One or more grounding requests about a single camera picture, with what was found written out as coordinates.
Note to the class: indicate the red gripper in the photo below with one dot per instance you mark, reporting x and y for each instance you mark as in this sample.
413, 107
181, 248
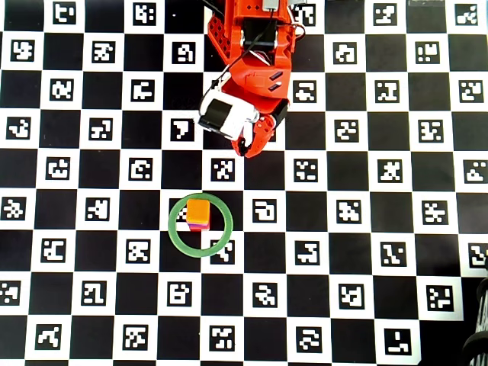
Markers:
263, 131

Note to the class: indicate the black camera stand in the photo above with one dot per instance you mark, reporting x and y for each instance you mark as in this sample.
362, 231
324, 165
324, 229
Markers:
478, 324

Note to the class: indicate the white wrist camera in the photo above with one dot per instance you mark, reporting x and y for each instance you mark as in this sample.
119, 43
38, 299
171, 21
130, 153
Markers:
225, 114

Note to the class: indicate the blue cube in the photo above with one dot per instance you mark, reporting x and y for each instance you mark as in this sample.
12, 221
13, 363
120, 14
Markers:
198, 224

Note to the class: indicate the orange cube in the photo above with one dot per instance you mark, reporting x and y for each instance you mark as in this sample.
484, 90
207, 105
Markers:
198, 209

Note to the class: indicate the small grey square module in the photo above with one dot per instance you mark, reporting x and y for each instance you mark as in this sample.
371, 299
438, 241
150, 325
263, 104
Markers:
272, 4

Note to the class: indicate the clear tape strip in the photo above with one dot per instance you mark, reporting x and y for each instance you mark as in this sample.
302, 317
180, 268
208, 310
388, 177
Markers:
425, 2

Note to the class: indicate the red robot arm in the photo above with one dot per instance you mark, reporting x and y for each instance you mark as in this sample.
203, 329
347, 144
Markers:
232, 11

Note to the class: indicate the black white marker mat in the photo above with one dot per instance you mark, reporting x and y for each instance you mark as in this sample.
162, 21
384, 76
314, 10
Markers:
267, 305

